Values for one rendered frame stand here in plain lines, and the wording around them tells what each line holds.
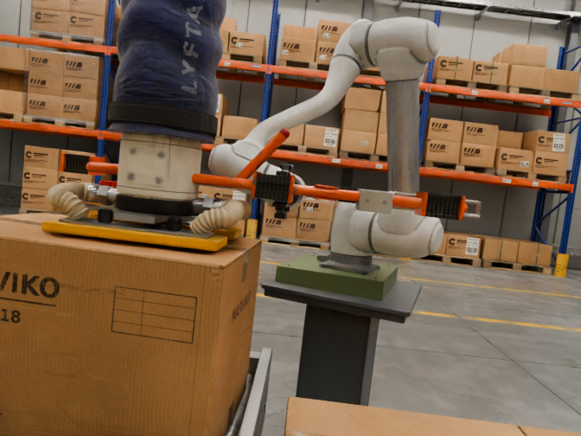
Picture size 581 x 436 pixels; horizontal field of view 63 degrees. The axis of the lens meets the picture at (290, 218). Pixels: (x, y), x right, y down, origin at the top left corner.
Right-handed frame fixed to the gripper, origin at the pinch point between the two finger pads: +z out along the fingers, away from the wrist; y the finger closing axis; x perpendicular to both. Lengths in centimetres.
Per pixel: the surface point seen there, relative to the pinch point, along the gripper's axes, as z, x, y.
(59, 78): -683, 432, -142
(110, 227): 12.9, 31.0, 10.7
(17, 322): 19, 44, 29
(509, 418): -145, -125, 105
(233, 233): -4.6, 10.1, 10.7
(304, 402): -17, -11, 53
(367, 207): 3.5, -18.3, 1.2
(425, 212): 3.7, -30.1, 0.8
